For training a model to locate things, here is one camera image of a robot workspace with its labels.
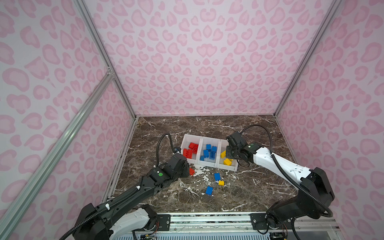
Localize red square brick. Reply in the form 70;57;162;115
189;168;195;176

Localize lone yellow brick front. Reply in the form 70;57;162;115
220;151;226;159

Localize long yellow brick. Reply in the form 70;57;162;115
223;159;233;166

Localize blue studded brick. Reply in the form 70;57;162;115
210;151;216;160

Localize long red brick slanted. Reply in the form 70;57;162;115
189;143;199;154

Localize blue brick tall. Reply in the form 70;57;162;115
203;150;210;158

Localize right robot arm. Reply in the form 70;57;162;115
226;132;335;229

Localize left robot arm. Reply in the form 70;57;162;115
61;153;190;240

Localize white right bin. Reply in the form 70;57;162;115
215;140;238;172

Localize white middle bin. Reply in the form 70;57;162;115
198;137;219;168

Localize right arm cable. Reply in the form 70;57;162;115
239;124;334;218

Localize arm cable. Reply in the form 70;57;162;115
58;132;176;240
239;124;334;218

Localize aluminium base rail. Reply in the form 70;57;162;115
80;211;343;240

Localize diagonal aluminium frame bar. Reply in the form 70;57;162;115
1;72;114;240

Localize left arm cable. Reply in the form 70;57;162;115
58;132;176;240

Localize left corner frame post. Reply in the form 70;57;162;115
73;0;139;119

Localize corner frame post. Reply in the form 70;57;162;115
73;0;139;119
273;0;344;118

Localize right corner frame post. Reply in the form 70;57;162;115
273;0;344;118

